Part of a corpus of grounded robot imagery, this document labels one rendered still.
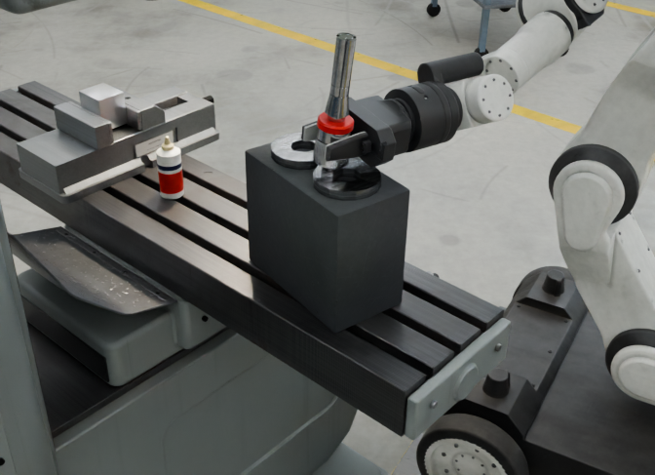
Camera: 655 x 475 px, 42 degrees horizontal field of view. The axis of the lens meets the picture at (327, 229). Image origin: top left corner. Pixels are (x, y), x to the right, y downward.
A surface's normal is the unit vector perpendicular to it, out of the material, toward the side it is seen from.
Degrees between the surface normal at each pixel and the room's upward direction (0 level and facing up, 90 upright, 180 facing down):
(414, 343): 0
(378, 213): 90
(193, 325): 90
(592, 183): 90
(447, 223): 0
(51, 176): 90
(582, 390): 0
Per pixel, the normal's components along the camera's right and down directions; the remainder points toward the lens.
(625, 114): -0.49, 0.46
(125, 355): 0.74, 0.37
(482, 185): 0.01, -0.84
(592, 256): -0.41, 0.78
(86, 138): -0.67, 0.39
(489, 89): 0.51, -0.01
